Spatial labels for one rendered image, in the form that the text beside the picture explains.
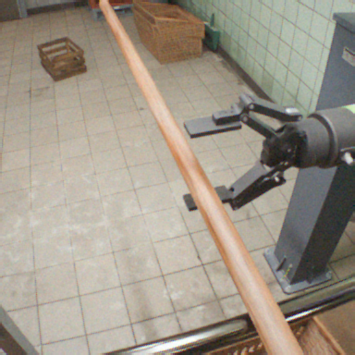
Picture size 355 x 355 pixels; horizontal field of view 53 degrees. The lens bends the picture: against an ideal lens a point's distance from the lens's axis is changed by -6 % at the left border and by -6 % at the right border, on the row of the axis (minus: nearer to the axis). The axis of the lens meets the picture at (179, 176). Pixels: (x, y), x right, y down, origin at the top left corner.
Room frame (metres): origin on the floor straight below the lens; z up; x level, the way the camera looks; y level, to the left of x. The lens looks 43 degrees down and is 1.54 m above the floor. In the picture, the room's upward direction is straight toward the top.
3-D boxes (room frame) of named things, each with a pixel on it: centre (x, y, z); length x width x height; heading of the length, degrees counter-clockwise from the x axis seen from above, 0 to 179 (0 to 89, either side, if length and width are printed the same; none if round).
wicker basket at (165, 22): (3.39, 0.11, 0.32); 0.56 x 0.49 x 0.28; 25
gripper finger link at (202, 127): (0.40, -0.04, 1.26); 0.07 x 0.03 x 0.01; 108
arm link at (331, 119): (0.46, -0.24, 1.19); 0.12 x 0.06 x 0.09; 18
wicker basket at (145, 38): (3.40, 0.12, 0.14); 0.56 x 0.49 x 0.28; 23
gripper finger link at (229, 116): (0.40, -0.07, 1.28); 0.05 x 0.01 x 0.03; 108
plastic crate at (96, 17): (4.53, 0.78, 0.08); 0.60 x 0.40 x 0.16; 109
